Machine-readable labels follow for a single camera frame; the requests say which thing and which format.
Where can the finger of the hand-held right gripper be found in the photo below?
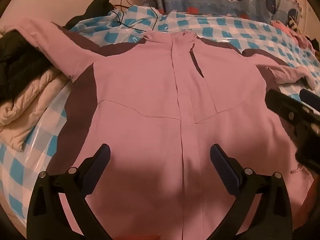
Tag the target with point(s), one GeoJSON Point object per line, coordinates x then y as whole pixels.
{"type": "Point", "coordinates": [280, 102]}
{"type": "Point", "coordinates": [310, 96]}

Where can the pink and brown jacket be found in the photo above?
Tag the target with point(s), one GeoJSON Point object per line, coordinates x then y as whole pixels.
{"type": "Point", "coordinates": [155, 85]}

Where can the black cloth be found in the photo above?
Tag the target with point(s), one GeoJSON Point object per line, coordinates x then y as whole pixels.
{"type": "Point", "coordinates": [96, 10]}

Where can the pile of pink clothes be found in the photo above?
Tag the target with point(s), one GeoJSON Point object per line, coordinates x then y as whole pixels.
{"type": "Point", "coordinates": [297, 33]}

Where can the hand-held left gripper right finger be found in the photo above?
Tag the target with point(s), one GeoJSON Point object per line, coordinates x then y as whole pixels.
{"type": "Point", "coordinates": [220, 160]}

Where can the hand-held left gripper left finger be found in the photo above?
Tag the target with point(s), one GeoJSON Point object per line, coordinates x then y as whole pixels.
{"type": "Point", "coordinates": [103, 156]}

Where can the blue white checked bed sheet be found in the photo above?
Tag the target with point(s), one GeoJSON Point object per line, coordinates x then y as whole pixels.
{"type": "Point", "coordinates": [225, 25]}

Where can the beige quilted coat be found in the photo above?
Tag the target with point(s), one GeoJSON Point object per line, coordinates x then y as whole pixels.
{"type": "Point", "coordinates": [32, 100]}

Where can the black jacket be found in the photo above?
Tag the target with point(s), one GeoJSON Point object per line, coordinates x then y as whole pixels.
{"type": "Point", "coordinates": [17, 62]}

